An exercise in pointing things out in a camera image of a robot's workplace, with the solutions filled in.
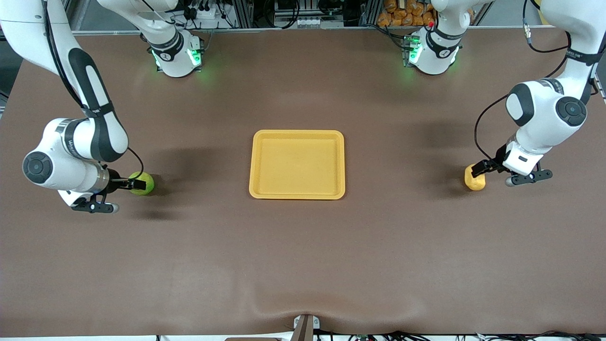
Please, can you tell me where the brown table cover cloth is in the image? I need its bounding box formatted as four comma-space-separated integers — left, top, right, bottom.
0, 27, 606, 338

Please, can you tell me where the yellow plastic tray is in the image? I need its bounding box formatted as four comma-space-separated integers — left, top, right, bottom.
249, 129, 346, 200

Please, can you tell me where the yellow potato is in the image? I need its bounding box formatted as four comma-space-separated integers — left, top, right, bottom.
464, 163, 487, 191

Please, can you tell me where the white power strip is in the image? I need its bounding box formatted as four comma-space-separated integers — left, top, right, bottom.
186, 0, 219, 20

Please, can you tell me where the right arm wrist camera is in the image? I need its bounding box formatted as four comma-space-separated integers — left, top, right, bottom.
71, 198, 120, 214

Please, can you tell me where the grey metal camera bracket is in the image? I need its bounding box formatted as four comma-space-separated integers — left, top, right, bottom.
293, 314, 321, 341

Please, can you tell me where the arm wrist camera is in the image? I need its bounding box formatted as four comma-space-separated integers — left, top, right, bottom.
505, 169, 553, 187
71, 198, 120, 214

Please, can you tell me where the green apple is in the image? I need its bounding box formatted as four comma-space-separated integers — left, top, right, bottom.
128, 171, 155, 196

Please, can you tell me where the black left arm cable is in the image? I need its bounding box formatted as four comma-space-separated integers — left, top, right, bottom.
474, 0, 571, 162

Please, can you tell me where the black grey electronics box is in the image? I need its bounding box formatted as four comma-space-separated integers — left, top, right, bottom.
274, 0, 352, 29

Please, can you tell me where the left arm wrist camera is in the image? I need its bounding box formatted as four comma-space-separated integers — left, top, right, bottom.
505, 169, 553, 187

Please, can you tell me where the orange snack packets heap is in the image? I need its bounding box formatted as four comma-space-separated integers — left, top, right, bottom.
377, 0, 437, 27

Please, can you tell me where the aluminium frame post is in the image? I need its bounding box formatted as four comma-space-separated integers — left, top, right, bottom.
359, 0, 380, 27
233, 0, 255, 29

